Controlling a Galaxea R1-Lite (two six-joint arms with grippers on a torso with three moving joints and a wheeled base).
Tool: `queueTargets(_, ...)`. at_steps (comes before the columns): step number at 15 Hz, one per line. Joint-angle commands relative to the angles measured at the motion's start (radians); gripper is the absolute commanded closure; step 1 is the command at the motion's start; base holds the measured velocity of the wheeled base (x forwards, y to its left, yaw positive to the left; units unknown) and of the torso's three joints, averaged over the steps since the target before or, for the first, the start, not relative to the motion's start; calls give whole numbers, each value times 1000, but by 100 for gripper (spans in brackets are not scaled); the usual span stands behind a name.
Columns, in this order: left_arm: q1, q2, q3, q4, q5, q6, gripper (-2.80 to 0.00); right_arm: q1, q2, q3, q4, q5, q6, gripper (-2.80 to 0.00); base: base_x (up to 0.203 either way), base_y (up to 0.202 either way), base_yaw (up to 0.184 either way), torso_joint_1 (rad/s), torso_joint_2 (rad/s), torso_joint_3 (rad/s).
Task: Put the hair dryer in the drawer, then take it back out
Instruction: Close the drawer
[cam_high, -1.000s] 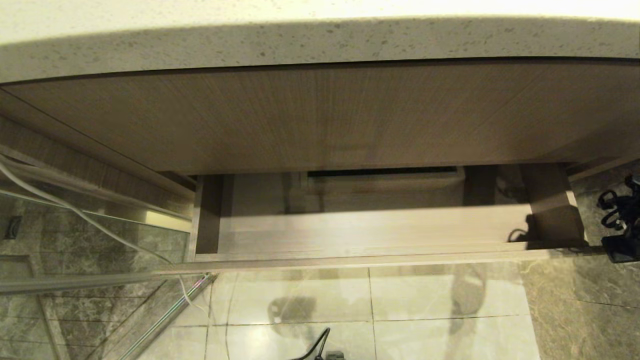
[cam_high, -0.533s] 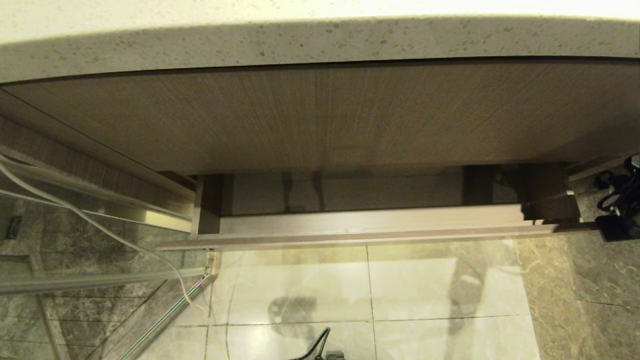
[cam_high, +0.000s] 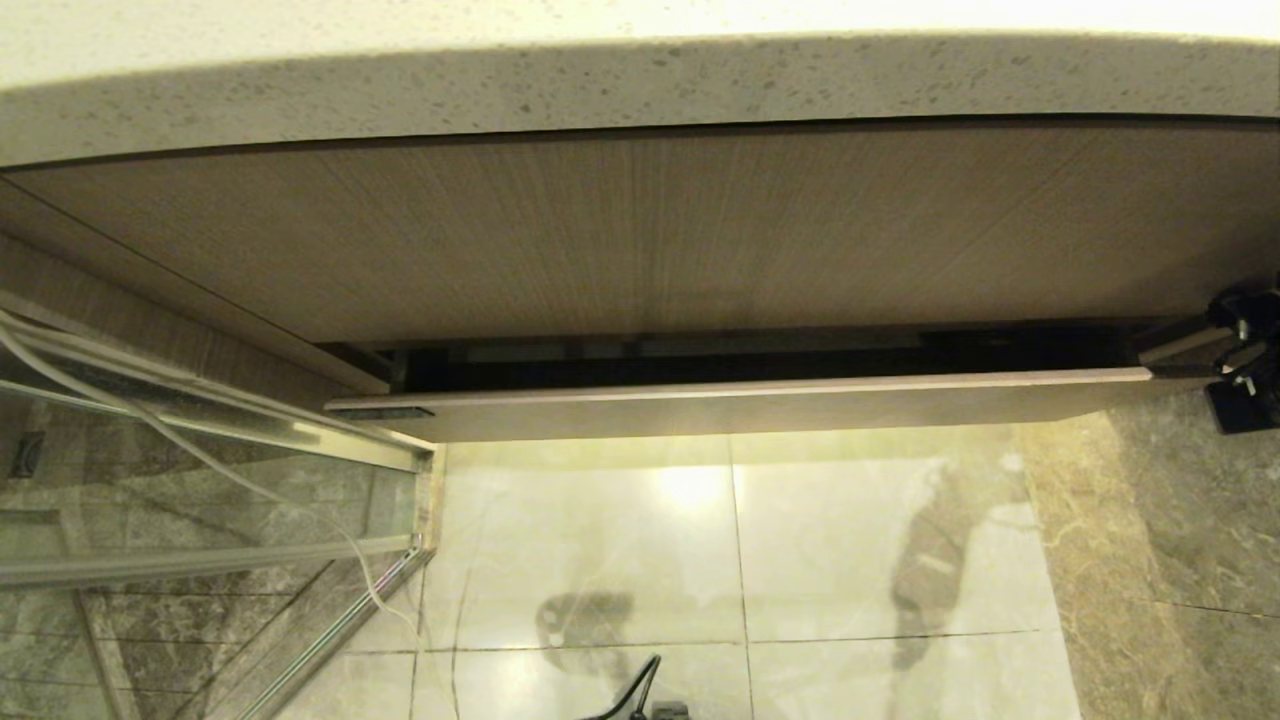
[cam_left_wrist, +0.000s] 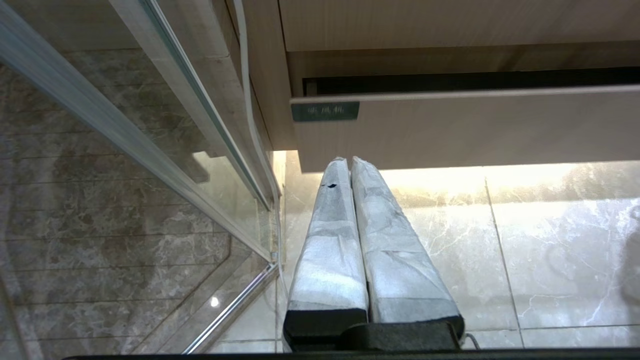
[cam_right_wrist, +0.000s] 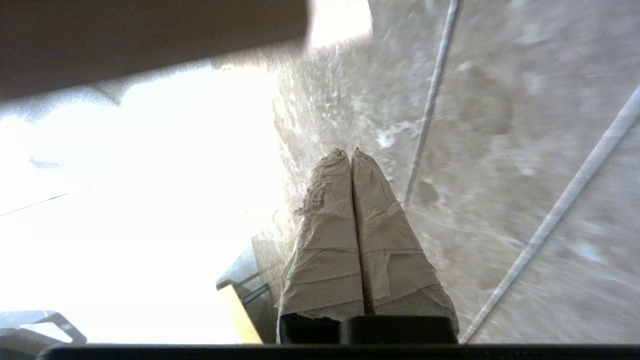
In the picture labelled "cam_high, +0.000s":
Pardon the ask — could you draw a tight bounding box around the black cable near base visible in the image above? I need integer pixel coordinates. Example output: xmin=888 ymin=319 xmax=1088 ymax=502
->
xmin=580 ymin=655 xmax=661 ymax=720

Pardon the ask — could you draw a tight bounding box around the light wooden vanity cabinet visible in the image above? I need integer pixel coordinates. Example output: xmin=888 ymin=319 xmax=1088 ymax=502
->
xmin=0 ymin=118 xmax=1280 ymax=401

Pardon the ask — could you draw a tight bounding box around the aluminium shower track rail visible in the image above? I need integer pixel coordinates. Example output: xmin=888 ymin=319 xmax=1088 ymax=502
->
xmin=0 ymin=300 xmax=448 ymax=474

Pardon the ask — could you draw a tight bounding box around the thin white cable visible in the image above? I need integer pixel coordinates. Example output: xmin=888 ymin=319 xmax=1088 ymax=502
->
xmin=0 ymin=318 xmax=421 ymax=636

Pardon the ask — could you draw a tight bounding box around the chrome floor rail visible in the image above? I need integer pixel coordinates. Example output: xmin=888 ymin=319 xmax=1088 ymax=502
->
xmin=238 ymin=548 xmax=435 ymax=720

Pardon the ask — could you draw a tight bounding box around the aluminium glass door bar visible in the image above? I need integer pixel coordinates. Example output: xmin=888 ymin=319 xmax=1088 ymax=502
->
xmin=0 ymin=535 xmax=419 ymax=589

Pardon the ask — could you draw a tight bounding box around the clear glass shower panel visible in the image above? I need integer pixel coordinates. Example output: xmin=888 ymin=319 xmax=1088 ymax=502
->
xmin=0 ymin=390 xmax=433 ymax=720

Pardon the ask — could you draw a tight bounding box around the light wooden vanity drawer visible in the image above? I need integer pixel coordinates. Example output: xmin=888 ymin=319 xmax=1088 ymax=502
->
xmin=325 ymin=325 xmax=1216 ymax=444

